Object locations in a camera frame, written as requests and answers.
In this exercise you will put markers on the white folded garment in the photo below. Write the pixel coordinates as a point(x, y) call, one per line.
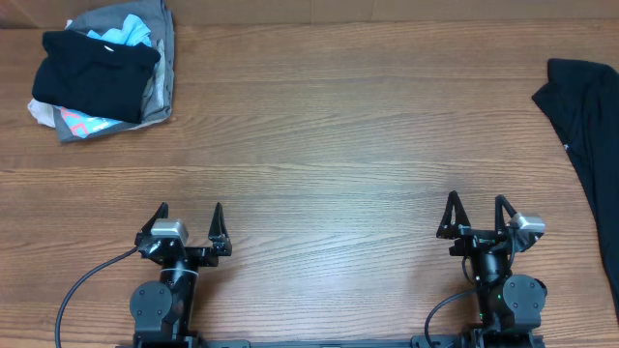
point(42, 112)

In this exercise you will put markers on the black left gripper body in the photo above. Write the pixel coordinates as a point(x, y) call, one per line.
point(198, 256)

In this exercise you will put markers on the black t-shirt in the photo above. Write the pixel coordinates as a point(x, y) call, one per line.
point(580, 100)

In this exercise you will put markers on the light blue garment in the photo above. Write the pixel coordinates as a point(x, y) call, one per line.
point(133, 32)

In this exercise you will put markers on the blue garment with red print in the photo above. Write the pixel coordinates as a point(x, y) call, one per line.
point(82, 125)

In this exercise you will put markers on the folded grey shirt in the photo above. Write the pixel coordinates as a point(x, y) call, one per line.
point(156, 101)

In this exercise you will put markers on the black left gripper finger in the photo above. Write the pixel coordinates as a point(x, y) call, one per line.
point(146, 230)
point(218, 235)

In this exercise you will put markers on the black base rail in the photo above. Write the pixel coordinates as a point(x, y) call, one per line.
point(417, 341)

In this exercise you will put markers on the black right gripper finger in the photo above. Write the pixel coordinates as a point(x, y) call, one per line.
point(455, 223)
point(504, 211)

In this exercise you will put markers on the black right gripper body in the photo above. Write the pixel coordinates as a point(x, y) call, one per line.
point(474, 240)

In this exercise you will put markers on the folded black shirt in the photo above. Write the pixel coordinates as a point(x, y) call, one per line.
point(95, 77)

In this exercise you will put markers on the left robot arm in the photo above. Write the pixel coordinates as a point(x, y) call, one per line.
point(162, 309)

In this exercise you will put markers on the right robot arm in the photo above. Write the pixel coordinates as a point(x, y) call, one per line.
point(510, 305)

